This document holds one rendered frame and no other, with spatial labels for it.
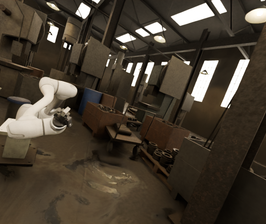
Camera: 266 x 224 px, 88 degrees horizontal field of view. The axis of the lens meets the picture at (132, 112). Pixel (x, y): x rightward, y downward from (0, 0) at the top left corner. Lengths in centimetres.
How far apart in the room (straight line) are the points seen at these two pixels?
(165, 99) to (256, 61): 426
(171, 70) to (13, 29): 451
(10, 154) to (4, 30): 332
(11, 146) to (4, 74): 289
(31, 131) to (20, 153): 113
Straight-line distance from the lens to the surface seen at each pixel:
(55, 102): 164
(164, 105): 567
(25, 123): 96
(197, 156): 198
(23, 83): 396
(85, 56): 479
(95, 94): 454
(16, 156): 209
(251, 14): 582
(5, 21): 478
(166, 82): 518
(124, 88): 590
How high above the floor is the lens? 112
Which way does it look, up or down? 6 degrees down
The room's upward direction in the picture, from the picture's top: 19 degrees clockwise
